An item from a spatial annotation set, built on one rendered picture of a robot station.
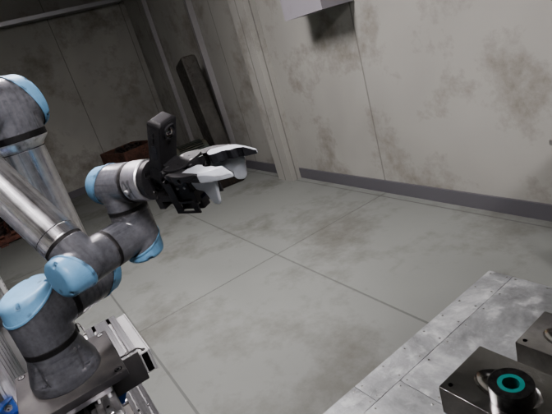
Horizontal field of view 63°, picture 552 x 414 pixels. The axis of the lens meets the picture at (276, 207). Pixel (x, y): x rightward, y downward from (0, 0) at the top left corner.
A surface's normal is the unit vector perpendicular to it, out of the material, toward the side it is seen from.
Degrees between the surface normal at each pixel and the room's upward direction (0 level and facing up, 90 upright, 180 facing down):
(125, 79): 90
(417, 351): 0
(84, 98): 90
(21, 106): 90
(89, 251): 52
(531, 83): 90
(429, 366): 0
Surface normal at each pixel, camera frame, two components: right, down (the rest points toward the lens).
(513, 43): -0.80, 0.40
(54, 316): 0.83, -0.04
